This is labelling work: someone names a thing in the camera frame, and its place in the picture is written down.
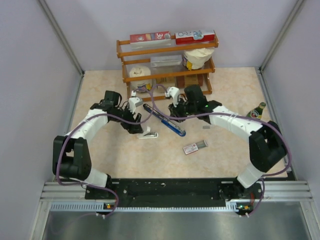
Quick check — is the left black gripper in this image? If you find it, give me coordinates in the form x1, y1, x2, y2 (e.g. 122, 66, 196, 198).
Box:
111, 103, 143, 134

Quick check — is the small white paper roll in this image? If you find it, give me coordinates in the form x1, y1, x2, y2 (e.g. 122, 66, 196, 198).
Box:
128, 65, 154, 94

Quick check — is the blue black stapler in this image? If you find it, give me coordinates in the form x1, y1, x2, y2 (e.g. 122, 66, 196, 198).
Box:
142, 103, 186, 137

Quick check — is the clear plastic box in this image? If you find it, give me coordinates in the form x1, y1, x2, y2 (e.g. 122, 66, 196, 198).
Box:
150, 55, 182, 74

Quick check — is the green glass bottle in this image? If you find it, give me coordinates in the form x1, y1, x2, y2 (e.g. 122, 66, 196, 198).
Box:
246, 102, 267, 120

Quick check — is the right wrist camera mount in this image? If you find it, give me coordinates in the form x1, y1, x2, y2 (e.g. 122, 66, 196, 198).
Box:
164, 86, 180, 107

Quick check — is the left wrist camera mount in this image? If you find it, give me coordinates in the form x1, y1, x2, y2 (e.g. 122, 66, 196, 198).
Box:
128, 90, 144, 114

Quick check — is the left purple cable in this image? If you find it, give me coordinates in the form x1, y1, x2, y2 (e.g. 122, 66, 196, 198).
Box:
55, 88, 155, 216

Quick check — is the red white toothpaste box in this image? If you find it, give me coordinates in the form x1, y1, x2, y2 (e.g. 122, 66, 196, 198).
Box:
175, 30, 216, 45

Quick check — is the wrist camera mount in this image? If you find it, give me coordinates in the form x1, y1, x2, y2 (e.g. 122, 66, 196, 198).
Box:
128, 90, 144, 114
164, 86, 180, 107

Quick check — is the wooden three-tier shelf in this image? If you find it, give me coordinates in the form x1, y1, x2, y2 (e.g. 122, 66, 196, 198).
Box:
116, 37, 219, 97

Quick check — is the red foil wrap box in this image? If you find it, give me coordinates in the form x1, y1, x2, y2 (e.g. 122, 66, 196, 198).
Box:
129, 31, 172, 49

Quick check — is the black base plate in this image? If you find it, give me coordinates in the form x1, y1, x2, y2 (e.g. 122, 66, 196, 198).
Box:
85, 178, 262, 208

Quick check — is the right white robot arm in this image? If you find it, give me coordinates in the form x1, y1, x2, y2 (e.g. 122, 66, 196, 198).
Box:
165, 85, 288, 199

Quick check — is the small staple box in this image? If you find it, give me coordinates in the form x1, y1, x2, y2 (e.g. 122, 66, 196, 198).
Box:
183, 143, 199, 155

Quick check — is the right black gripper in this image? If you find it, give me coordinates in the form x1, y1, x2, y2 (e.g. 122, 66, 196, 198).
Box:
168, 97, 197, 123

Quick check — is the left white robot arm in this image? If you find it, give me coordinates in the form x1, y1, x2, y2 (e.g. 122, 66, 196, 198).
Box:
52, 90, 144, 199

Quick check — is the brown brick-pattern box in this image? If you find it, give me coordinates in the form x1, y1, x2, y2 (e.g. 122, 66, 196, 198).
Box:
176, 74, 204, 89

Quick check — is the purple cable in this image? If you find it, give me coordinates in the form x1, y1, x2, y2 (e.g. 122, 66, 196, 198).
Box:
55, 88, 155, 216
151, 84, 293, 216

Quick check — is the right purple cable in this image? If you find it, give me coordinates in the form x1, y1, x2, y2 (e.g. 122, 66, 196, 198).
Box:
151, 84, 293, 216

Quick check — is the white slotted cable duct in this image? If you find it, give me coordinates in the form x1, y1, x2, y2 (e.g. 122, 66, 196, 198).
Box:
50, 202, 239, 213

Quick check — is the tan cardboard box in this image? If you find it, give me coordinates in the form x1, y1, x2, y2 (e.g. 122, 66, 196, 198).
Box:
156, 76, 176, 87

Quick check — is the silver staple strip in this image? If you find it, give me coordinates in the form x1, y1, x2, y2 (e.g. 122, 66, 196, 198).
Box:
196, 140, 208, 149

